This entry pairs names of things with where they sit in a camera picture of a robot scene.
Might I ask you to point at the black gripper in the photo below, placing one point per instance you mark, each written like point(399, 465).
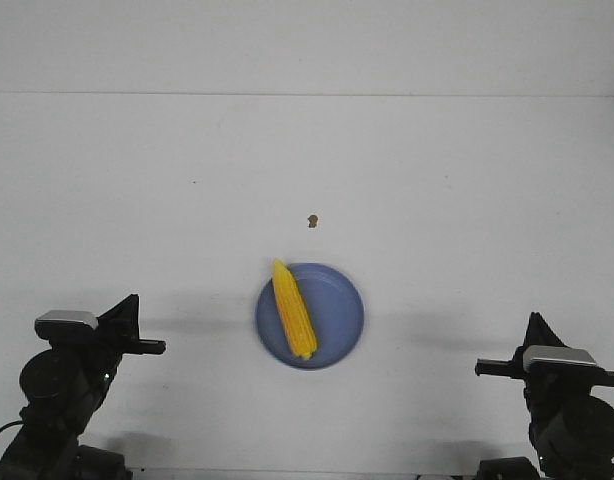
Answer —
point(547, 380)
point(120, 337)

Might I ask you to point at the yellow corn cob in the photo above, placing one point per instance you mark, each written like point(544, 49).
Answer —
point(295, 318)

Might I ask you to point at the blue round plate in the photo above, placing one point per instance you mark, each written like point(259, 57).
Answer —
point(335, 309)

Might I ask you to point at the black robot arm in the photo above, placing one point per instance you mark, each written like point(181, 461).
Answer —
point(571, 430)
point(65, 385)

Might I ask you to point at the small brown table stain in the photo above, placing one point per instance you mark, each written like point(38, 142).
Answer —
point(313, 221)

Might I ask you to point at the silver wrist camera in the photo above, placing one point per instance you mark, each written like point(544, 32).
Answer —
point(542, 354)
point(66, 326)

